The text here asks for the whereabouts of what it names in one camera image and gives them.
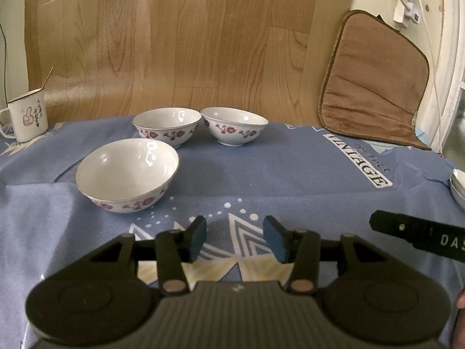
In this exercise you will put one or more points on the white plate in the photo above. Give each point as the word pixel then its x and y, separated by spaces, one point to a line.
pixel 458 196
pixel 460 178

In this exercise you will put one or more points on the white charger plug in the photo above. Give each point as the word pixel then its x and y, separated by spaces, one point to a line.
pixel 408 12

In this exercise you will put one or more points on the white enamel mug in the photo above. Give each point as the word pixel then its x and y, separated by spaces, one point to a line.
pixel 29 116

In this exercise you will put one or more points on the blue printed blanket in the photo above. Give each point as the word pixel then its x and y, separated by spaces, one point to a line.
pixel 290 167

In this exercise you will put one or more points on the white floral bowl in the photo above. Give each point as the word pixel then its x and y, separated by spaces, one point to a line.
pixel 127 167
pixel 232 120
pixel 163 120

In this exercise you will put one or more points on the brown seat cushion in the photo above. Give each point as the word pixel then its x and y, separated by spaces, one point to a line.
pixel 374 80

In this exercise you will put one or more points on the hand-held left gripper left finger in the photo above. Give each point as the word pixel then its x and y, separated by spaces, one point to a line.
pixel 198 238

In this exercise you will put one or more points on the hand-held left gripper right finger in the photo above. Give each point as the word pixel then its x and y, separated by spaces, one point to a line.
pixel 274 240

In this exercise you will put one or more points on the wood-grain vinyl sheet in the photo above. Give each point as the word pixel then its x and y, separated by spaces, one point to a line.
pixel 163 43

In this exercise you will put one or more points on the person's right hand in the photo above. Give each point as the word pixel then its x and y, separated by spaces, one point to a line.
pixel 461 300

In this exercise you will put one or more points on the thin wooden stick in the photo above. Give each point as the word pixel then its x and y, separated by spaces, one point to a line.
pixel 48 78

